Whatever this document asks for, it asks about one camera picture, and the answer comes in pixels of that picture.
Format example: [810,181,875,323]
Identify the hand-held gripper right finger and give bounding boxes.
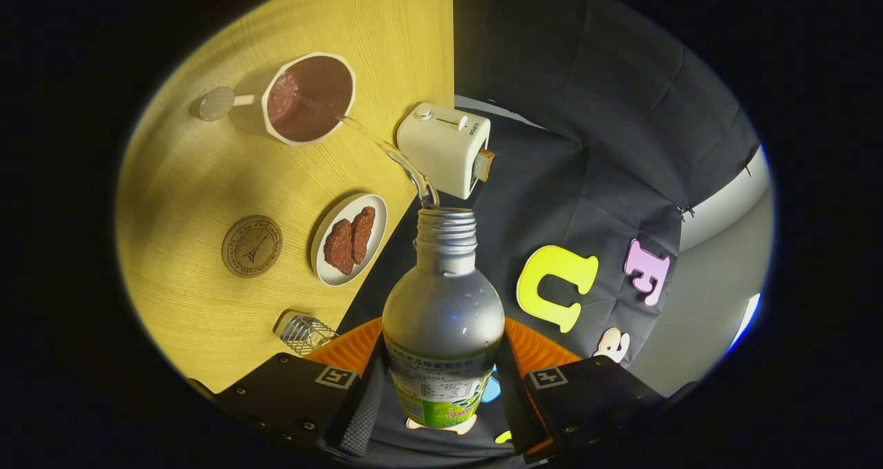
[495,317,670,464]

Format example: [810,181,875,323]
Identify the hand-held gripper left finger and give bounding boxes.
[186,317,386,459]

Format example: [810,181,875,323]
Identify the silver bottle with green label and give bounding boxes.
[381,208,506,430]

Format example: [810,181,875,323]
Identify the round wooden coaster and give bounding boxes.
[221,215,283,279]

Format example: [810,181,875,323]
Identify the clear juice stream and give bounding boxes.
[297,97,440,210]

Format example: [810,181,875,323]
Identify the beige cup with wooden handle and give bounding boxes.
[197,52,357,146]

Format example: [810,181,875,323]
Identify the white oval plate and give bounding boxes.
[310,193,388,288]

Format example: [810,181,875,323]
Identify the brown meat slice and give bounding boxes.
[350,206,377,265]
[324,219,355,276]

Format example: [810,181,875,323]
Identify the black backdrop cloth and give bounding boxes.
[338,0,763,469]

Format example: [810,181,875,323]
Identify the white toaster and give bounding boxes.
[396,102,495,200]

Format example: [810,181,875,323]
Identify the wooden table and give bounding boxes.
[114,0,456,394]

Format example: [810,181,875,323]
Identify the wire mesh basket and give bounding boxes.
[274,309,339,357]

